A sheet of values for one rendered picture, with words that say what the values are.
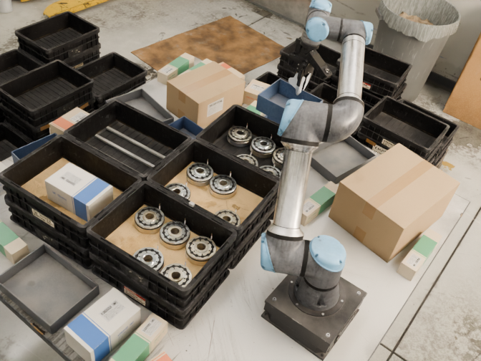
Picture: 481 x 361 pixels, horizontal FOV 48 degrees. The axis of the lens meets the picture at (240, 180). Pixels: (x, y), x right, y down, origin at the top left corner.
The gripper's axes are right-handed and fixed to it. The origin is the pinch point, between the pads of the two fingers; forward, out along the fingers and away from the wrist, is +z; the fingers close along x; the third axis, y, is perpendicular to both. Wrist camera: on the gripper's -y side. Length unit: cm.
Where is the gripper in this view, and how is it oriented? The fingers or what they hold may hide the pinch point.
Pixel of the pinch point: (300, 92)
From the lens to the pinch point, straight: 210.8
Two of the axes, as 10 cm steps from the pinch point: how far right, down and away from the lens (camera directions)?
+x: -6.1, 3.8, -7.0
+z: -2.0, 7.8, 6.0
